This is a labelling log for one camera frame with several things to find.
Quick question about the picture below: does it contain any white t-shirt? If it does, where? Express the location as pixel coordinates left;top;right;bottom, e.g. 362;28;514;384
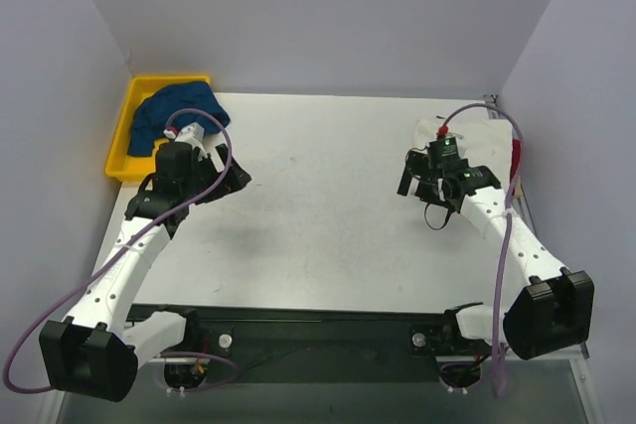
409;118;513;188

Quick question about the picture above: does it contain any folded dark red t-shirt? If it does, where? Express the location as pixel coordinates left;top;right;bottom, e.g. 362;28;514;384
510;139;523;182

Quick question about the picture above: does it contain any yellow plastic bin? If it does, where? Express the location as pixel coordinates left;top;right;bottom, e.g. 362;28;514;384
104;74;211;183

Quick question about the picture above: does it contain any blue t-shirt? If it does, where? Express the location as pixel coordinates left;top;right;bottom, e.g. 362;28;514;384
127;80;231;157

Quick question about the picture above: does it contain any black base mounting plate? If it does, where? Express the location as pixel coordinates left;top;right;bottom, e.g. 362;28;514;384
123;303;503;385

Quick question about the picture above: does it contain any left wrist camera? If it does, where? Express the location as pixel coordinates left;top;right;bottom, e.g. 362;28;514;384
175;122;205;146

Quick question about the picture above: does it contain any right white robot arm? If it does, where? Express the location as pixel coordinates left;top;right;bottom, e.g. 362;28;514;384
397;148;594;359

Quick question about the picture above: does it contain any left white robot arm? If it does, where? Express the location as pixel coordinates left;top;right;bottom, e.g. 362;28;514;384
39;141;251;402

